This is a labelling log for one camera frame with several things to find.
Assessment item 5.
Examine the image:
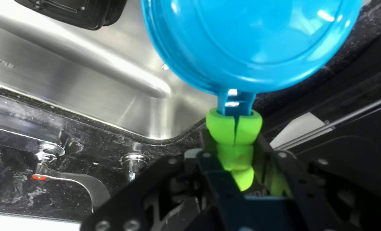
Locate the chrome lever red dot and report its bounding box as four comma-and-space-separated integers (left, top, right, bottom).
28, 140, 113, 214

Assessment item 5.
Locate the blue plastic pan green handle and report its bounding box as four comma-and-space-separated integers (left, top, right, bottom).
140, 0, 364, 192

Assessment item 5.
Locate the small chrome tap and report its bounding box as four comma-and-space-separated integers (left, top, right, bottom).
119, 150, 151, 185

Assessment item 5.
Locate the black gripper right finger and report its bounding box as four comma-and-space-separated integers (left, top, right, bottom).
254, 138, 381, 231

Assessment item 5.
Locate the stainless steel sink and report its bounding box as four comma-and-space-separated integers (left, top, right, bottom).
0, 0, 219, 142

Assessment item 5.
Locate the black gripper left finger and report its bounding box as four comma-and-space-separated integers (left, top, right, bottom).
80, 147, 244, 231

